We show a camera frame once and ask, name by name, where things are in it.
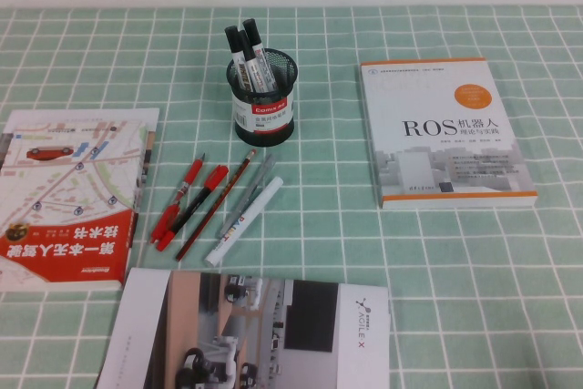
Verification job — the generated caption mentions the AgileX brochure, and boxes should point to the AgileX brochure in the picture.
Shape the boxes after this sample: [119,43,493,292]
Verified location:
[96,268,392,389]

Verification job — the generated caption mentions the black whiteboard marker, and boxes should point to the black whiteboard marker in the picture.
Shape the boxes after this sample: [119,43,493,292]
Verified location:
[223,26,254,95]

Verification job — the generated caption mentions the white ROS textbook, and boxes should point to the white ROS textbook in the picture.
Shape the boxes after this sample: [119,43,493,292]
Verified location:
[359,57,538,211]

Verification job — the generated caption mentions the red ballpoint pen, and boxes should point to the red ballpoint pen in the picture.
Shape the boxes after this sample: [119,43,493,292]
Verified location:
[150,152,207,244]

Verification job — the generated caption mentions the red and black pencil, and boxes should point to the red and black pencil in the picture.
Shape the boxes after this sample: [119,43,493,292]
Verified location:
[175,148,257,262]

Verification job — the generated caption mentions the red and white map book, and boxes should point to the red and white map book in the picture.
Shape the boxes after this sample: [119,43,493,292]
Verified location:
[0,107,160,292]

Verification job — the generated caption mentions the white paint marker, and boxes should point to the white paint marker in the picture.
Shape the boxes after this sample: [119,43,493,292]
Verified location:
[203,175,284,268]

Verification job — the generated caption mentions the black marker with barcode label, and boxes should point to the black marker with barcode label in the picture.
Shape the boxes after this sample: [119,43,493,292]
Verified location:
[241,18,278,93]

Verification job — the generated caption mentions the black mesh pen holder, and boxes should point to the black mesh pen holder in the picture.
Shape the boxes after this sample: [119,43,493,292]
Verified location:
[226,56,297,151]

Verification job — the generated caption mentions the black pen with red cap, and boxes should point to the black pen with red cap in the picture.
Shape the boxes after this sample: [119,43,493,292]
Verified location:
[156,164,230,252]

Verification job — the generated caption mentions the grey translucent gel pen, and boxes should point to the grey translucent gel pen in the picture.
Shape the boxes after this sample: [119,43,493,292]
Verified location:
[219,153,278,239]

